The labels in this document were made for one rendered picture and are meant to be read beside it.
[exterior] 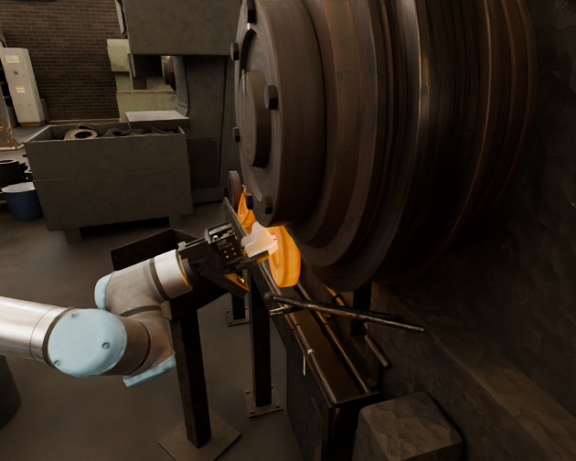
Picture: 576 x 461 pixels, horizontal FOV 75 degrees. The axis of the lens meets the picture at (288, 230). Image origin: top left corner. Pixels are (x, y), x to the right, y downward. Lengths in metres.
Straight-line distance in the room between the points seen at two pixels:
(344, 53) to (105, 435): 1.48
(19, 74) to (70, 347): 9.62
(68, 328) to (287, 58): 0.46
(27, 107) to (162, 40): 7.31
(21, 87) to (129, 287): 9.47
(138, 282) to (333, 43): 0.55
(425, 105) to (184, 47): 2.83
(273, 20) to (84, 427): 1.51
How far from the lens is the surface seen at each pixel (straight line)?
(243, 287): 0.80
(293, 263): 0.73
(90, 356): 0.60
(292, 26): 0.41
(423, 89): 0.32
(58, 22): 10.77
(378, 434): 0.49
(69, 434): 1.68
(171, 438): 1.52
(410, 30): 0.34
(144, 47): 3.05
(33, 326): 0.67
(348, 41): 0.38
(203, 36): 3.12
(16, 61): 10.11
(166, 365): 0.72
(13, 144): 7.50
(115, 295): 0.77
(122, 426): 1.62
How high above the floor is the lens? 1.18
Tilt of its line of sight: 24 degrees down
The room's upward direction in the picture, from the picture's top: straight up
